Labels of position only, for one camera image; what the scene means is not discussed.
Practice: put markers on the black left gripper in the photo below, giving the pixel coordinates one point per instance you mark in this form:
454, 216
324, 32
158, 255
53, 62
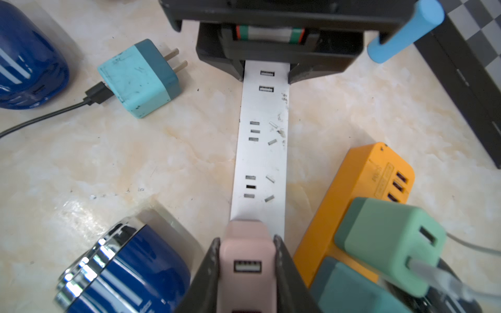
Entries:
316, 38

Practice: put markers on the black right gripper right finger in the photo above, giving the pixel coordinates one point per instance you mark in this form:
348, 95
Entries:
292, 293

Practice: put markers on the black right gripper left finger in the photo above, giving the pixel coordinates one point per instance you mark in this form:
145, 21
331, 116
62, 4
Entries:
202, 293

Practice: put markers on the pink usb charger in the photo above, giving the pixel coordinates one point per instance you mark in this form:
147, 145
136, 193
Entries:
247, 280

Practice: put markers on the white power strip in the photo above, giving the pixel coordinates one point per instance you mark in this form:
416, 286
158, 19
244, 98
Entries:
260, 177

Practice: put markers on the teal usb charger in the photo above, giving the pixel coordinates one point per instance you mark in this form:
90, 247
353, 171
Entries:
141, 78

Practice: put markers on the teal charger on orange strip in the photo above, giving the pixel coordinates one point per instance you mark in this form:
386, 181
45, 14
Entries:
338, 288

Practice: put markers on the green usb charger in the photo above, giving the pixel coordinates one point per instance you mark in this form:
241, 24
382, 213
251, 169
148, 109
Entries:
384, 236

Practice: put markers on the light blue cylinder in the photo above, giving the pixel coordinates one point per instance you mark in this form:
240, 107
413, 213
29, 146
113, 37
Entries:
428, 14

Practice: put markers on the black silver chessboard box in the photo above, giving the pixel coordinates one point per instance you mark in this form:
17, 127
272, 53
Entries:
464, 54

